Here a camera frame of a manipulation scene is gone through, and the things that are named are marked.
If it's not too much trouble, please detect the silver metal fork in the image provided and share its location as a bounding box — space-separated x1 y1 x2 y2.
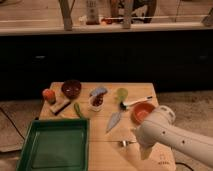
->
118 140 136 147

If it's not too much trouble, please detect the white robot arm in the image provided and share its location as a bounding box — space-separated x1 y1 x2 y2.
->
133 105 213 168

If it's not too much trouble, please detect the green plastic tray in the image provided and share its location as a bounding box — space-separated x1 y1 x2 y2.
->
16 119 89 171

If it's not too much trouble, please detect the orange plastic bowl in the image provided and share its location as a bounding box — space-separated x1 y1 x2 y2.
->
131 102 155 125

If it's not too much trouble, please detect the grey blade knife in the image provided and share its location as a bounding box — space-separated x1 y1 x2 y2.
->
106 111 123 132

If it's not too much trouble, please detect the blue grey cloth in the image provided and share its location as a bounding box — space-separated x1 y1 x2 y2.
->
90 87 108 96

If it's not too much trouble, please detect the green pepper toy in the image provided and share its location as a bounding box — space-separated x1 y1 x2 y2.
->
74 102 85 119

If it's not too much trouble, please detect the beige black block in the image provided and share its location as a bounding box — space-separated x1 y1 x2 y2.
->
50 99 71 115

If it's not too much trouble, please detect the dark red bowl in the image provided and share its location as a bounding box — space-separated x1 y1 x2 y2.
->
61 80 81 99

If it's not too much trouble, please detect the bottle on counter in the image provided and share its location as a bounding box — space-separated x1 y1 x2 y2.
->
86 0 99 25

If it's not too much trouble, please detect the black cable on floor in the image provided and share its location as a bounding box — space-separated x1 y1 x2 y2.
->
175 161 195 171

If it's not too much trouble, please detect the white handled brush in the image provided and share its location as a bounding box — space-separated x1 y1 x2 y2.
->
120 96 153 110

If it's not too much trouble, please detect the black cable at left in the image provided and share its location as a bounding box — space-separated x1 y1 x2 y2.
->
0 107 26 141

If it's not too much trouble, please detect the wooden post right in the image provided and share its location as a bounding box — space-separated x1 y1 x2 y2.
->
122 0 133 29

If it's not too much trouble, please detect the wooden post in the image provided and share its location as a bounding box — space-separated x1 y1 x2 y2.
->
122 0 133 29
59 0 72 31

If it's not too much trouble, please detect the wooden post left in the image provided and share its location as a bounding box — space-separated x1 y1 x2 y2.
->
59 0 72 31

